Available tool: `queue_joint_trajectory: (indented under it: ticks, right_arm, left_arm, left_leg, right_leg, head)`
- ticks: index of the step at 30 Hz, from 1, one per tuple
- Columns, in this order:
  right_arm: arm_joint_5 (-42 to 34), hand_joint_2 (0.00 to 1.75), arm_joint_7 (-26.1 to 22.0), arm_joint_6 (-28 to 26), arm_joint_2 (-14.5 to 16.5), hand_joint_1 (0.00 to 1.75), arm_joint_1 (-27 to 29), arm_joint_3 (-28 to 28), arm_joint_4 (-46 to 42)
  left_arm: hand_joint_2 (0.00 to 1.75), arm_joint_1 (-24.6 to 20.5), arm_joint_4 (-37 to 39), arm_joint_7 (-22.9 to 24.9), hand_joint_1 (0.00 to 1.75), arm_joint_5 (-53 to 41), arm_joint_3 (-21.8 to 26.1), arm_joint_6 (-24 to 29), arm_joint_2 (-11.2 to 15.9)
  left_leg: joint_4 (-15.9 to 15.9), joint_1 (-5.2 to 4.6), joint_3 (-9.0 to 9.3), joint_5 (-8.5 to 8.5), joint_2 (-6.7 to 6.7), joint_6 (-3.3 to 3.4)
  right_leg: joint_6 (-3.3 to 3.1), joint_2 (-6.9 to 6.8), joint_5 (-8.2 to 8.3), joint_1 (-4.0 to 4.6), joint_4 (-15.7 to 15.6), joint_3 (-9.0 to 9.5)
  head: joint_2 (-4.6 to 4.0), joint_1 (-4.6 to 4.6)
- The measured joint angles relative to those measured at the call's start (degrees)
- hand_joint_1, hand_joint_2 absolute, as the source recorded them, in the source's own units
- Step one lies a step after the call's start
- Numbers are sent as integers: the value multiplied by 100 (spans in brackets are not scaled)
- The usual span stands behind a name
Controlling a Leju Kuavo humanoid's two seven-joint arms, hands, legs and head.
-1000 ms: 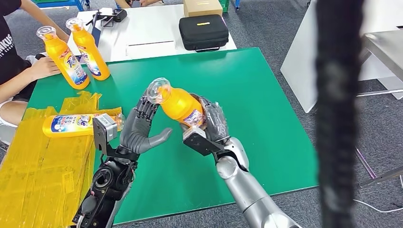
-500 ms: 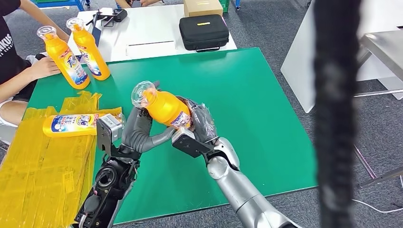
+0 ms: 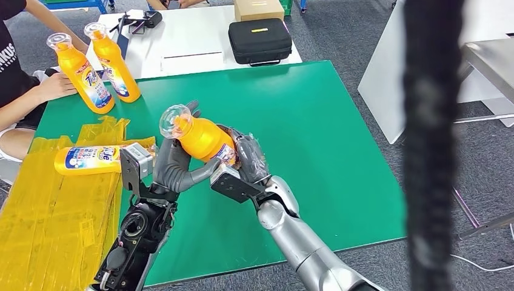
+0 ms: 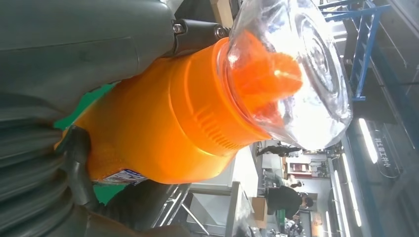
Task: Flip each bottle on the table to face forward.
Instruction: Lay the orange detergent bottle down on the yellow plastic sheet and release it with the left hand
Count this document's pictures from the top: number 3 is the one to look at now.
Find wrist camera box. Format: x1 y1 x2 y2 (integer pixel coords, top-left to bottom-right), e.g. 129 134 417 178
119 143 155 190
210 164 262 204

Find white floor cable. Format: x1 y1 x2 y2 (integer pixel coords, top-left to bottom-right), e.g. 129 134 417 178
449 253 514 274

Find steel table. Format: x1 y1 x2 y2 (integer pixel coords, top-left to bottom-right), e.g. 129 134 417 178
458 38 514 127

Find metal stand legs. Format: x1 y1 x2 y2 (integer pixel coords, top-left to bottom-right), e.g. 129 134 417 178
452 187 514 242

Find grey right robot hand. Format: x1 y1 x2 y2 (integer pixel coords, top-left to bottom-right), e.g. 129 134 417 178
218 125 270 186

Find black hanging cable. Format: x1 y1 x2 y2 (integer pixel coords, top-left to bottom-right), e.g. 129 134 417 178
402 0 467 291

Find person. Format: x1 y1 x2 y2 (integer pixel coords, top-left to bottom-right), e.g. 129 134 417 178
0 0 89 161
149 0 210 11

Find person's right hand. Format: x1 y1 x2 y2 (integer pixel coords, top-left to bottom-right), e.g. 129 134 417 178
38 72 78 102

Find black carrying case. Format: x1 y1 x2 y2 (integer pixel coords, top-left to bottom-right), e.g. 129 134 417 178
228 18 293 67

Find blue metal frame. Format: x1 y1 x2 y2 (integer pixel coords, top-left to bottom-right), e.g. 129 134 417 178
34 0 116 15

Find orange detergent bottle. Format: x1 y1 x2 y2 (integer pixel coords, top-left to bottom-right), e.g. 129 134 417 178
46 33 116 115
83 22 142 104
54 144 126 176
159 104 241 167

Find white cabinet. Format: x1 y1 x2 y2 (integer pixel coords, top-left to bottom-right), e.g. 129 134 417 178
357 0 514 144

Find black handheld device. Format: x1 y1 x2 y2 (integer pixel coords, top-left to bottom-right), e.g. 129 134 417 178
109 10 164 35

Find dark blue flat device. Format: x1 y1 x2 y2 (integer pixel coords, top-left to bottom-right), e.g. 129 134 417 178
115 14 132 61

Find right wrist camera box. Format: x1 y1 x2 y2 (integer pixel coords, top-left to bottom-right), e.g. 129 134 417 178
210 164 262 204

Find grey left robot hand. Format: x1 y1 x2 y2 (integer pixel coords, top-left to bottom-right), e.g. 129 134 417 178
152 100 222 193

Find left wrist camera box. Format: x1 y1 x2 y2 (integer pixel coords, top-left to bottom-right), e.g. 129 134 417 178
119 143 155 190

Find cardboard box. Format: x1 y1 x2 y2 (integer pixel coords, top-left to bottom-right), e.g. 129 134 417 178
234 0 285 22

